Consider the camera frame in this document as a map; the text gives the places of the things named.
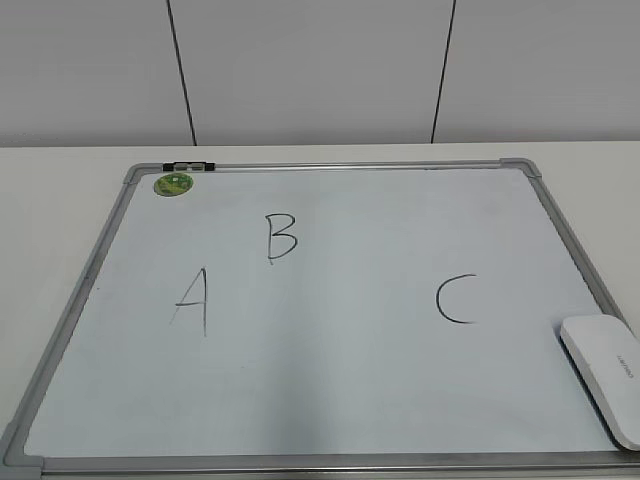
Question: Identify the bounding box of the white whiteboard eraser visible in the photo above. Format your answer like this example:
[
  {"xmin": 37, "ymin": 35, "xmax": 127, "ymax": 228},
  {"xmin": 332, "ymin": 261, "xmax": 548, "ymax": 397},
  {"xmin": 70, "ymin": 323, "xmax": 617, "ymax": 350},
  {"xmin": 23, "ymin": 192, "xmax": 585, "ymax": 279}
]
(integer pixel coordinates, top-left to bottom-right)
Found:
[{"xmin": 560, "ymin": 314, "xmax": 639, "ymax": 450}]

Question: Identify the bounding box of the white magnetic whiteboard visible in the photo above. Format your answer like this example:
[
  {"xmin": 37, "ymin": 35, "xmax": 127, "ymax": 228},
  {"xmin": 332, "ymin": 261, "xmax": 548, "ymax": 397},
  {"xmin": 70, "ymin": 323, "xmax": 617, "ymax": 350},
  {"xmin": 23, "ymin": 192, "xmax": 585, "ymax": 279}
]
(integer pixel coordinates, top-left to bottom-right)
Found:
[{"xmin": 1, "ymin": 159, "xmax": 639, "ymax": 479}]

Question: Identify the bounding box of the green round magnet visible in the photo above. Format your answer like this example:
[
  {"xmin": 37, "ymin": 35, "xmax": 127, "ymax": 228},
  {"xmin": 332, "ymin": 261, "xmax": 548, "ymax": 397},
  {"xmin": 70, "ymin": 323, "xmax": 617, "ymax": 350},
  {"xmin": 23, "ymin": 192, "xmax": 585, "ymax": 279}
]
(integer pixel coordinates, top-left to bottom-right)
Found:
[{"xmin": 153, "ymin": 172, "xmax": 194, "ymax": 197}]

